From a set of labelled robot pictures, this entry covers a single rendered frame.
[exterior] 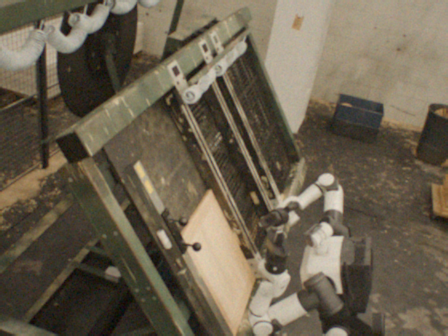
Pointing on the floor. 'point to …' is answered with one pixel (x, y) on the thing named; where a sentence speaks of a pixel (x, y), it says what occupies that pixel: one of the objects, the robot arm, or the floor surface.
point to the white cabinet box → (297, 53)
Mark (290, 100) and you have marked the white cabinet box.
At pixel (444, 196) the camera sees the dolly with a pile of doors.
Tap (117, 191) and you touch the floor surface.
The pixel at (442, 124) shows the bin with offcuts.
